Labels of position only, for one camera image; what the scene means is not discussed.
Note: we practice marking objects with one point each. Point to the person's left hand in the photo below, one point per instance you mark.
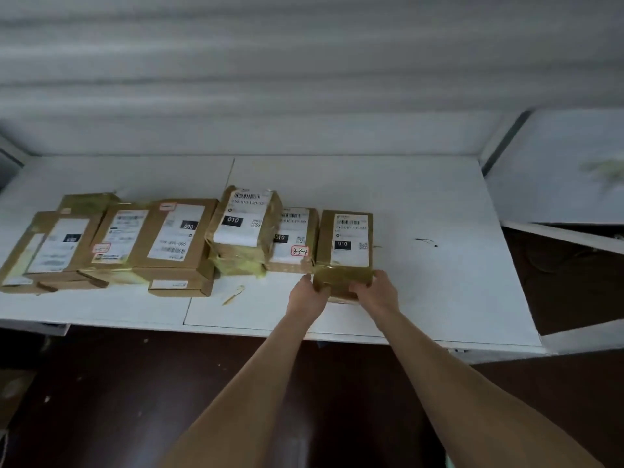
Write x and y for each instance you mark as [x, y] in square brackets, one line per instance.
[304, 302]

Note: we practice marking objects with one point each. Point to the person's right hand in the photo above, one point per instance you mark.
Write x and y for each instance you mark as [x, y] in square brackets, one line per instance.
[382, 297]

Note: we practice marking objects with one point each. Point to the person's right thumb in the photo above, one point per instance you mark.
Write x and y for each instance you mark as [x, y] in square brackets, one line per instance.
[360, 289]

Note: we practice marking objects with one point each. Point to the person's left thumb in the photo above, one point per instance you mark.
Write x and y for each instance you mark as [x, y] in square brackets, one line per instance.
[322, 295]

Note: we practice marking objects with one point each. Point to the brown taped parcel box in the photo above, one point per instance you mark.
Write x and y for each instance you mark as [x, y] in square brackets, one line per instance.
[343, 243]

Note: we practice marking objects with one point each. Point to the person's right forearm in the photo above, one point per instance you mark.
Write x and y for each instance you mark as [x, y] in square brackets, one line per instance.
[468, 399]

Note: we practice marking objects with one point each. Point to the person's left forearm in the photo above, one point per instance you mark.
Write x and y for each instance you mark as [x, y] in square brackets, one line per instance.
[253, 399]

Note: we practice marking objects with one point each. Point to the yellowish tape scrap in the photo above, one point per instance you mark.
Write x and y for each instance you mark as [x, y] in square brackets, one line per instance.
[233, 295]

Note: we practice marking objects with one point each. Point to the row of brown cardboard parcels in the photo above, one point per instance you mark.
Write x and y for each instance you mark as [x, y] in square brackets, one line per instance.
[170, 238]

